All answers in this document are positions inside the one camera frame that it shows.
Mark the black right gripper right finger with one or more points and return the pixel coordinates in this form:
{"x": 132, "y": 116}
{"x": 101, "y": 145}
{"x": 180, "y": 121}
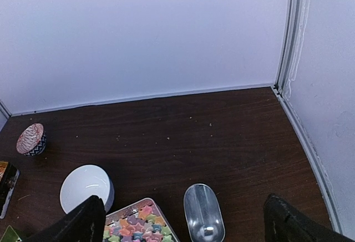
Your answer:
{"x": 283, "y": 222}

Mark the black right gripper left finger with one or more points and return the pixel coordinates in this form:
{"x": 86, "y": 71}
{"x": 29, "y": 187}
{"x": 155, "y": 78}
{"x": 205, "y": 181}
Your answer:
{"x": 85, "y": 222}

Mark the green tray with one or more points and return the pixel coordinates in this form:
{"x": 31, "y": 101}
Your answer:
{"x": 10, "y": 235}

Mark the metal scoop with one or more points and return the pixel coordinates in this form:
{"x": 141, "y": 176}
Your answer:
{"x": 203, "y": 214}

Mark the pink tin of star candies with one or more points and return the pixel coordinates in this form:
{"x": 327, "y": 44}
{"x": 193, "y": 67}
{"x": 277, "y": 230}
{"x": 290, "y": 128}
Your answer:
{"x": 139, "y": 221}

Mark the white bowl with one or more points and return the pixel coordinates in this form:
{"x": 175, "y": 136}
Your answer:
{"x": 83, "y": 182}

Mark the red patterned small bowl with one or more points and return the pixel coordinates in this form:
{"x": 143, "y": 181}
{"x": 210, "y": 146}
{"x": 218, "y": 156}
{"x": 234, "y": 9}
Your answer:
{"x": 32, "y": 141}

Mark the right aluminium corner post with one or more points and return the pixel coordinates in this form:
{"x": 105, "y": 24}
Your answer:
{"x": 296, "y": 21}

